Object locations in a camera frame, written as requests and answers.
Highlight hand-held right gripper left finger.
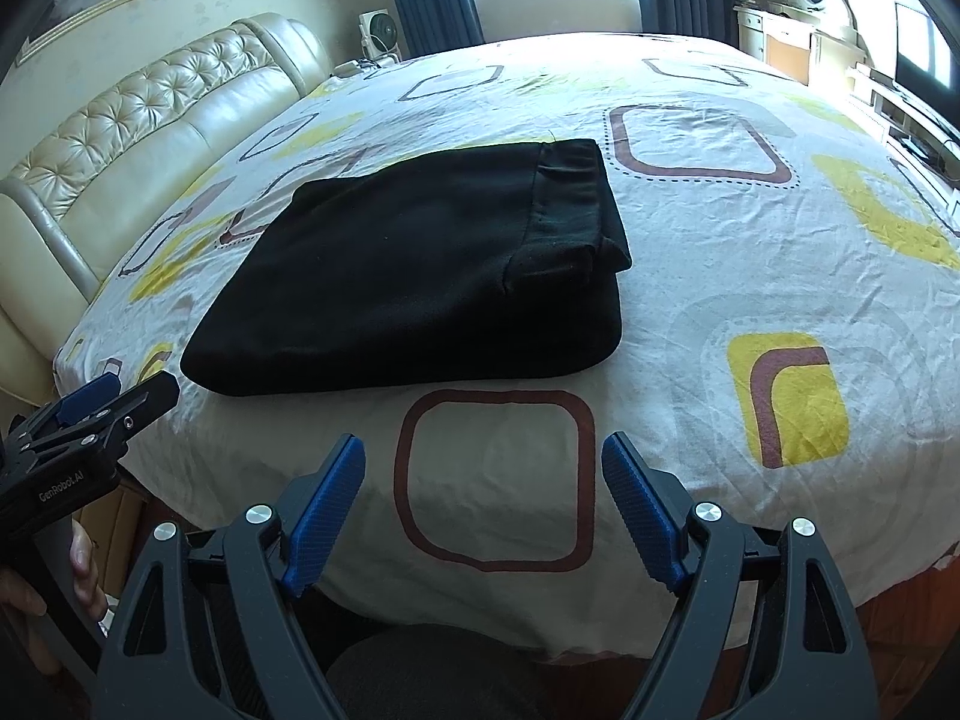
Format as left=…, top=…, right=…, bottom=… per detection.
left=94, top=433, right=368, bottom=720

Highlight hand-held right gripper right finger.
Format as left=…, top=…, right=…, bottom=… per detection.
left=601, top=431, right=880, bottom=720

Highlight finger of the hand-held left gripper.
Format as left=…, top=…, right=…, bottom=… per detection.
left=90, top=371, right=181, bottom=441
left=54, top=373, right=125, bottom=426

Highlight black pants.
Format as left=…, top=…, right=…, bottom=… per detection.
left=180, top=137, right=633, bottom=397

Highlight person's left hand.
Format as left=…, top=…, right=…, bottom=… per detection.
left=0, top=521, right=113, bottom=680

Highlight cream tufted leather headboard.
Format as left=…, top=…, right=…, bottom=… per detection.
left=0, top=13, right=331, bottom=406

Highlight brown bed base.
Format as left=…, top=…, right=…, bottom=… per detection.
left=855, top=551, right=960, bottom=661

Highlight white patterned bedsheet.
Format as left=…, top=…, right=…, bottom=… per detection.
left=52, top=31, right=960, bottom=665

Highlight white bedside device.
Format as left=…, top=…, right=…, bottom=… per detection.
left=330, top=56, right=398, bottom=81

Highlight white fan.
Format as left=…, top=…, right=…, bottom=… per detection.
left=358, top=9, right=402, bottom=61

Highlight white television stand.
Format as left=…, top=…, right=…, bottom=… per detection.
left=847, top=64, right=960, bottom=188

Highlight white dresser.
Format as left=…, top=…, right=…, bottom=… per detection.
left=733, top=0, right=860, bottom=87

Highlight black television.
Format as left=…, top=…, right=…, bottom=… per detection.
left=894, top=2, right=960, bottom=121

